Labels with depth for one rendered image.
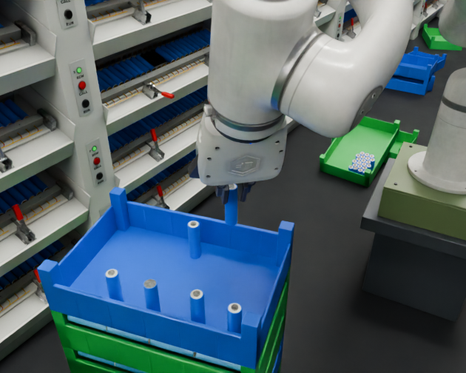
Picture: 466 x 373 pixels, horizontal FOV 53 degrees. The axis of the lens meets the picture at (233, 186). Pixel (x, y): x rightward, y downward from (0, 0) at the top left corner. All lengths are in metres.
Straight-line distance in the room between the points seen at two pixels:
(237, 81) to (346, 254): 1.14
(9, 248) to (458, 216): 1.00
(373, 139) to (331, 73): 1.60
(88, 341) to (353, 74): 0.53
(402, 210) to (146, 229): 0.64
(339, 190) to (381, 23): 1.39
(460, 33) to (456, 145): 0.25
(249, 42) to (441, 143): 0.86
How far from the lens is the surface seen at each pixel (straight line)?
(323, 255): 1.48
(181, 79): 1.37
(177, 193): 1.53
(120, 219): 0.80
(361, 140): 1.98
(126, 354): 0.71
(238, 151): 0.51
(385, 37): 0.41
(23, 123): 1.11
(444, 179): 1.22
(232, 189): 0.64
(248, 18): 0.37
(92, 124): 1.14
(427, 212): 1.18
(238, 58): 0.40
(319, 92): 0.38
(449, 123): 1.16
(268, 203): 1.67
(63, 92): 1.07
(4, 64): 1.01
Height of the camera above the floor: 0.99
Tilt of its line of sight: 35 degrees down
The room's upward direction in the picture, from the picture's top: straight up
